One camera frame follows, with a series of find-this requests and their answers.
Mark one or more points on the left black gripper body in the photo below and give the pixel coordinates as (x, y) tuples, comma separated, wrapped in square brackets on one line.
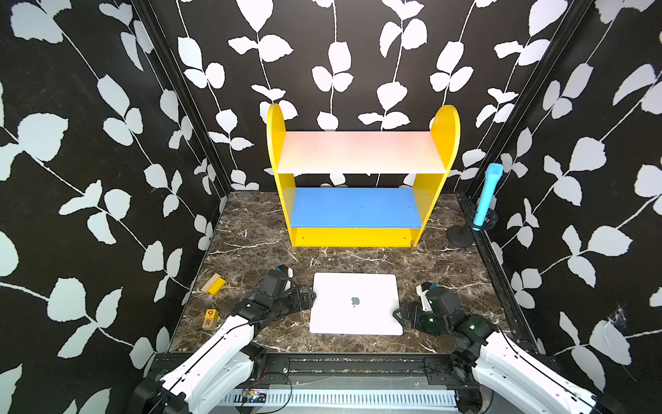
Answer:
[(289, 302)]

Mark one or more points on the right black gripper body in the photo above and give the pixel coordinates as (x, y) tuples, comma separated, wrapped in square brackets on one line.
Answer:
[(427, 322)]

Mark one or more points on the silver laptop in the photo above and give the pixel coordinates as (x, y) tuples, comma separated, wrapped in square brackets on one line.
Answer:
[(355, 304)]

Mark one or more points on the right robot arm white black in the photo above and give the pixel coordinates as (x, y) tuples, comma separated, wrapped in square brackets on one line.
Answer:
[(486, 357)]

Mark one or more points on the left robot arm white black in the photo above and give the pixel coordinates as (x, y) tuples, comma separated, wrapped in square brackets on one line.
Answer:
[(231, 357)]

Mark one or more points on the yellow wooden block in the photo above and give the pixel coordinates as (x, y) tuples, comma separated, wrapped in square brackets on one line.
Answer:
[(214, 285)]

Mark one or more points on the wooden number nine block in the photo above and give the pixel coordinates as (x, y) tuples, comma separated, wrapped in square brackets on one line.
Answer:
[(210, 320)]

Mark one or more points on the small circuit board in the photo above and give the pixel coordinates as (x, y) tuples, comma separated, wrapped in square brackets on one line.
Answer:
[(252, 397)]

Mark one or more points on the yellow shelf with coloured boards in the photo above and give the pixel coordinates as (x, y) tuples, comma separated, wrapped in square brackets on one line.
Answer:
[(344, 217)]

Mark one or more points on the blue toy microphone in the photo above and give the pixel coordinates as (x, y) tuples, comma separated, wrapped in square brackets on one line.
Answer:
[(493, 174)]

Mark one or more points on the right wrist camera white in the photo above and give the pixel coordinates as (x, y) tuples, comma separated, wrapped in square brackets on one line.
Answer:
[(422, 291)]

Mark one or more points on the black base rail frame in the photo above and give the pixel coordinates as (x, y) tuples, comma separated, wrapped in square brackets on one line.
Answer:
[(357, 365)]

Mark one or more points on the perforated white rail strip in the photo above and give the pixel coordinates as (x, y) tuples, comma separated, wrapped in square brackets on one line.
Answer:
[(431, 400)]

